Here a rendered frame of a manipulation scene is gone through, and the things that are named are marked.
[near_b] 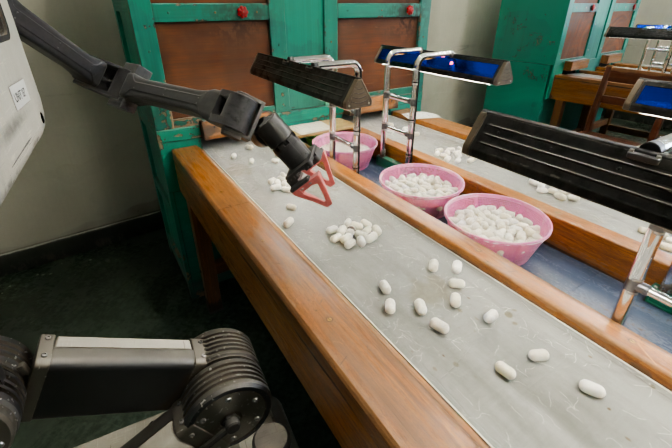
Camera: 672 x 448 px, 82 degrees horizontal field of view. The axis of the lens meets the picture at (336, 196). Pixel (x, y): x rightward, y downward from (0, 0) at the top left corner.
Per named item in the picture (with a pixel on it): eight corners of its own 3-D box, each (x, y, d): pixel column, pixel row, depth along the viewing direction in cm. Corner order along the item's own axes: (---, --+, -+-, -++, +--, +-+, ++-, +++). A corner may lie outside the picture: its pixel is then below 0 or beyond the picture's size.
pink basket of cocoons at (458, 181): (440, 235, 110) (445, 206, 105) (362, 209, 124) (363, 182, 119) (472, 201, 129) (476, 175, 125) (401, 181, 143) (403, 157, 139)
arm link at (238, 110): (100, 100, 90) (119, 59, 91) (122, 111, 95) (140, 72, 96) (227, 136, 69) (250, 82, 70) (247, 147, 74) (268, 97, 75)
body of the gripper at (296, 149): (290, 186, 76) (264, 158, 73) (298, 166, 85) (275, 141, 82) (315, 167, 74) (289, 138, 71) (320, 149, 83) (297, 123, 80)
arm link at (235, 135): (220, 131, 70) (238, 89, 71) (214, 136, 81) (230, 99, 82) (279, 157, 75) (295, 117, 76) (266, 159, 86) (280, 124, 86)
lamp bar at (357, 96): (345, 110, 91) (346, 79, 88) (249, 74, 138) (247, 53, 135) (372, 106, 95) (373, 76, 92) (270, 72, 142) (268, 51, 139)
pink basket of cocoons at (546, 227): (500, 290, 89) (509, 256, 84) (419, 237, 109) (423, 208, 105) (564, 254, 102) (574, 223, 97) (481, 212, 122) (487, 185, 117)
